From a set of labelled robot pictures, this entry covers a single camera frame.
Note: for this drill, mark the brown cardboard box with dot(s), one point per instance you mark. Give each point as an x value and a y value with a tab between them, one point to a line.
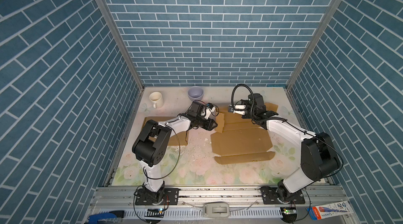
175	140

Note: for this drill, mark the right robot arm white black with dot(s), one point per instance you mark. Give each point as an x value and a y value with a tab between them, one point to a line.
318	159

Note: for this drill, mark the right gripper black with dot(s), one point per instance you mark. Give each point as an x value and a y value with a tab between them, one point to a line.
245	102

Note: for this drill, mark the brown cardboard sheet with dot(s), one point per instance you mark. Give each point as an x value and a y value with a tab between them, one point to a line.
237	140

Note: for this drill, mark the small green circuit board right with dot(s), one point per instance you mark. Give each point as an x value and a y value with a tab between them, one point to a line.
289	211

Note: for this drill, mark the lavender speckled ceramic cup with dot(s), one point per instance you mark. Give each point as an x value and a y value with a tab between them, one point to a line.
195	93

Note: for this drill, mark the aluminium mounting rail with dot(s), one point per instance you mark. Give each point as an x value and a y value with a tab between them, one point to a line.
186	196

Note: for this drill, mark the blue tool at bottom left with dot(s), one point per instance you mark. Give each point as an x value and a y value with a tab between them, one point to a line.
111	217

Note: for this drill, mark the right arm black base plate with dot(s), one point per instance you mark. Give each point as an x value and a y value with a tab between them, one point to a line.
275	195

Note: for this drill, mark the white red blue carton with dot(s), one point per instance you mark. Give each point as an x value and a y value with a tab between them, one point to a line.
330	210

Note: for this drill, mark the white ceramic mug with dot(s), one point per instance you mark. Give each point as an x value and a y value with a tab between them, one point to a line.
157	100

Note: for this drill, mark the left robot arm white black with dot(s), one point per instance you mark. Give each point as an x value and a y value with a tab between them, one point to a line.
152	142

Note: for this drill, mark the grey plastic handle clamp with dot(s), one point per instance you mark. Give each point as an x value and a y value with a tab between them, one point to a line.
216	210

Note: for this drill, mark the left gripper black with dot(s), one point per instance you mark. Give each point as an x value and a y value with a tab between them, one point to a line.
208	125

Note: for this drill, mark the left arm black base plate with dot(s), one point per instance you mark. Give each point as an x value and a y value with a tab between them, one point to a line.
145	197

